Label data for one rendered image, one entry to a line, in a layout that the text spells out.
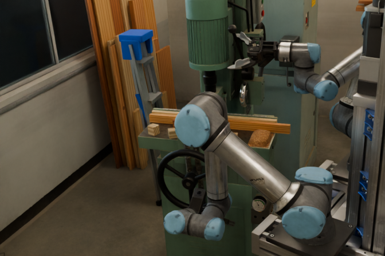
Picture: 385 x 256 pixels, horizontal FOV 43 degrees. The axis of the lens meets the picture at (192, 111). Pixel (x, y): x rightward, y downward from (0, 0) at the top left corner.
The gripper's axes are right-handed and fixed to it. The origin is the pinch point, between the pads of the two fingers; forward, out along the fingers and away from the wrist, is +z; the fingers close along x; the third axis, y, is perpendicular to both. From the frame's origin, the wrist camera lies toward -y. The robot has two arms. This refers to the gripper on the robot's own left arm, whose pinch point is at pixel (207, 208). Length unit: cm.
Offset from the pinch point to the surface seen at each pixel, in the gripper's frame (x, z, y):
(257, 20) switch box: 2, 30, -85
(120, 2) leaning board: -132, 127, -121
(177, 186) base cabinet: -23.2, 23.2, -4.0
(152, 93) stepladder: -78, 95, -52
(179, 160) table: -17.3, 5.8, -16.9
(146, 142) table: -36.9, 12.4, -22.1
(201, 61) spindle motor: -13, 3, -59
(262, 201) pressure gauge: 17.6, 18.8, -4.6
